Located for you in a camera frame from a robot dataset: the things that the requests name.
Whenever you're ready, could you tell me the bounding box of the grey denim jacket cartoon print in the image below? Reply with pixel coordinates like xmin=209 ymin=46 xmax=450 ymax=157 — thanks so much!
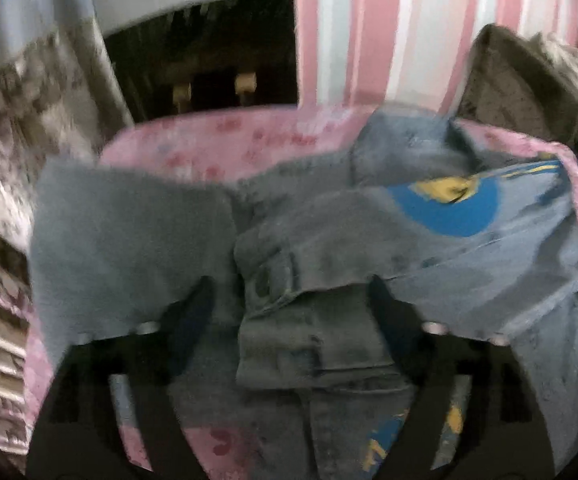
xmin=29 ymin=110 xmax=578 ymax=480

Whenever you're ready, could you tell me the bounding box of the white cloth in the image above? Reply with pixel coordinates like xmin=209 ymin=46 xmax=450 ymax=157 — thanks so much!
xmin=538 ymin=32 xmax=578 ymax=102

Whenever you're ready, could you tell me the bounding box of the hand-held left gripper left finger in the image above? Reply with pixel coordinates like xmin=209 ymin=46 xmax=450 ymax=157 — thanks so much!
xmin=26 ymin=276 xmax=216 ymax=480

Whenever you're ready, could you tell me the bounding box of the floral patterned curtain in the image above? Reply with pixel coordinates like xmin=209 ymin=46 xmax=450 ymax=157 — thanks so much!
xmin=0 ymin=22 xmax=136 ymax=463

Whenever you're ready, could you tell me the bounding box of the wooden chair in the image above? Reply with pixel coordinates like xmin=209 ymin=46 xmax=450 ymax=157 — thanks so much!
xmin=169 ymin=67 xmax=260 ymax=111

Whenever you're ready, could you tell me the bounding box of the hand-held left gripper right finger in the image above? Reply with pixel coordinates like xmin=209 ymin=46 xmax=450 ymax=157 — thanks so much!
xmin=368 ymin=275 xmax=556 ymax=480

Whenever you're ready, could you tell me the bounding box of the pink patterned bed sheet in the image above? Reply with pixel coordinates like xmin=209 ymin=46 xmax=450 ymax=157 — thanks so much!
xmin=21 ymin=104 xmax=578 ymax=480

